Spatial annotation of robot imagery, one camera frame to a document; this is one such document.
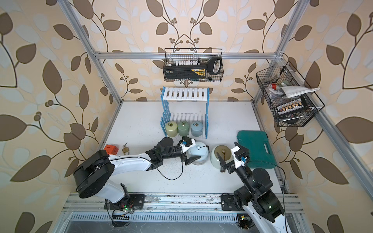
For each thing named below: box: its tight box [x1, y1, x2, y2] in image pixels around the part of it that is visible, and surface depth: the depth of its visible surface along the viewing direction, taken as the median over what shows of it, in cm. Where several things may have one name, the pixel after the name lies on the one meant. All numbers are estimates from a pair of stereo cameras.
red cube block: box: [103, 144, 119, 156], surface depth 91 cm
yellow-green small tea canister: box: [165, 120, 178, 138], surface depth 95 cm
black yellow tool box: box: [163, 64, 208, 80], surface depth 86 cm
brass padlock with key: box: [121, 142, 130, 156], surface depth 95 cm
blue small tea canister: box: [190, 120, 204, 137], surface depth 96 cm
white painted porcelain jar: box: [186, 141, 209, 166], surface depth 82 cm
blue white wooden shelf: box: [159, 86, 210, 139], surface depth 110 cm
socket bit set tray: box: [274, 97, 310, 117], surface depth 69 cm
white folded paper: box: [278, 85, 321, 99], surface depth 63 cm
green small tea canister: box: [177, 120, 190, 137], surface depth 96 cm
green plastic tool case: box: [236, 130, 278, 169], surface depth 95 cm
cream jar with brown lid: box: [209, 144, 233, 170], surface depth 84 cm
